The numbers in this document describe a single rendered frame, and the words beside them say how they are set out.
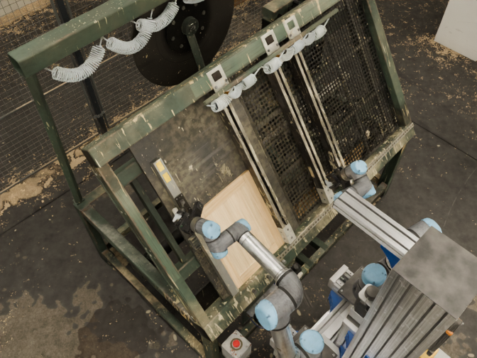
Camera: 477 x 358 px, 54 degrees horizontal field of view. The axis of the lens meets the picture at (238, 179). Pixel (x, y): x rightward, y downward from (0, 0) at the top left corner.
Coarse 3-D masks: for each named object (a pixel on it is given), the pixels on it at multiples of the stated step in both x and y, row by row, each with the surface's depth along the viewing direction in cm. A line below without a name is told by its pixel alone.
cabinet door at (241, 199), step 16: (240, 176) 267; (224, 192) 262; (240, 192) 269; (256, 192) 276; (208, 208) 256; (224, 208) 263; (240, 208) 270; (256, 208) 277; (224, 224) 265; (256, 224) 279; (272, 224) 286; (272, 240) 288; (240, 256) 274; (240, 272) 275
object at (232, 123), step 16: (224, 80) 243; (224, 96) 244; (224, 112) 250; (240, 128) 257; (240, 144) 259; (256, 160) 266; (256, 176) 268; (272, 192) 276; (272, 208) 278; (288, 224) 287; (288, 240) 288
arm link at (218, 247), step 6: (222, 234) 213; (228, 234) 213; (216, 240) 208; (222, 240) 211; (228, 240) 212; (210, 246) 210; (216, 246) 209; (222, 246) 211; (228, 246) 213; (216, 252) 210; (222, 252) 211; (216, 258) 212
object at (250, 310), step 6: (288, 264) 295; (294, 264) 296; (294, 270) 296; (300, 270) 298; (300, 276) 300; (270, 288) 292; (264, 294) 289; (258, 300) 287; (252, 306) 285; (246, 312) 282; (252, 312) 282; (246, 318) 292; (252, 318) 283; (258, 324) 284
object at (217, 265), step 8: (160, 160) 234; (160, 176) 235; (168, 184) 238; (168, 192) 241; (176, 192) 241; (200, 240) 253; (208, 248) 257; (208, 256) 259; (216, 264) 262; (216, 272) 265; (224, 272) 265; (224, 280) 266; (232, 280) 269; (232, 288) 270
